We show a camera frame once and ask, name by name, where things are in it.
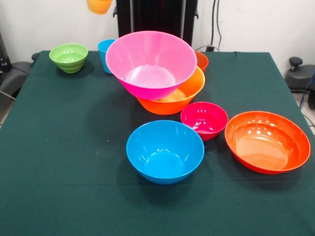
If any dark green tablecloth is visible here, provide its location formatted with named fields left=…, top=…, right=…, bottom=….
left=0, top=50, right=315, bottom=236

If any wide red-orange bowl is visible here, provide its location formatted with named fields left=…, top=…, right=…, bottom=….
left=224, top=111, right=311, bottom=175

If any large magenta bowl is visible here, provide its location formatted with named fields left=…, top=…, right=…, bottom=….
left=105, top=30, right=198, bottom=101

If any blue cable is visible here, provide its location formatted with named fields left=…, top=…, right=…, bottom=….
left=298, top=71, right=315, bottom=110

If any small red-orange bowl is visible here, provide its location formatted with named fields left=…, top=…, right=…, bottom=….
left=194, top=51, right=209, bottom=74

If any grey pedestal foot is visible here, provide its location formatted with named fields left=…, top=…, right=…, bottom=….
left=0, top=61, right=34, bottom=99
left=284, top=57, right=315, bottom=92

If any large orange bowl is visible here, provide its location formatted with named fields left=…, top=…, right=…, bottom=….
left=135, top=65, right=206, bottom=116

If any green bowl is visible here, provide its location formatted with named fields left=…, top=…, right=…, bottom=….
left=48, top=43, right=89, bottom=74

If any blue bowl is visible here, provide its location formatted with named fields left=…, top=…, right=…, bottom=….
left=126, top=119, right=205, bottom=185

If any small crimson bowl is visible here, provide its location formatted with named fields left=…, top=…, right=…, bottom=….
left=180, top=101, right=229, bottom=142

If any yellow cup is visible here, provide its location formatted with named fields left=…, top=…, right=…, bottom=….
left=86, top=0, right=114, bottom=15

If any blue cup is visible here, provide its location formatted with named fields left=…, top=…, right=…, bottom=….
left=97, top=39, right=116, bottom=75

